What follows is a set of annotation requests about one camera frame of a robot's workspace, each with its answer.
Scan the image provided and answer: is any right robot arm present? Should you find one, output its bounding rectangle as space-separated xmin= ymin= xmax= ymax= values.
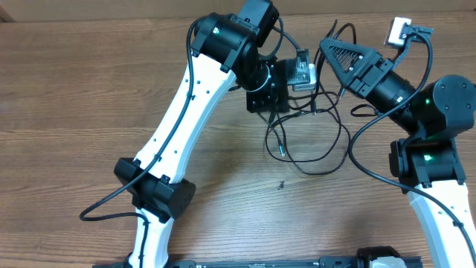
xmin=320 ymin=33 xmax=475 ymax=267

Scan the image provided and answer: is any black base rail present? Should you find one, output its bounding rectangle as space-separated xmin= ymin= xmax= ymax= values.
xmin=92 ymin=245 xmax=423 ymax=268

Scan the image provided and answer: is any black USB cable bundle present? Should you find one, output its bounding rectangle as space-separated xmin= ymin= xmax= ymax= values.
xmin=228 ymin=19 xmax=358 ymax=176

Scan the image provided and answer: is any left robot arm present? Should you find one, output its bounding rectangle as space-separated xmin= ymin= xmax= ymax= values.
xmin=114 ymin=1 xmax=289 ymax=267

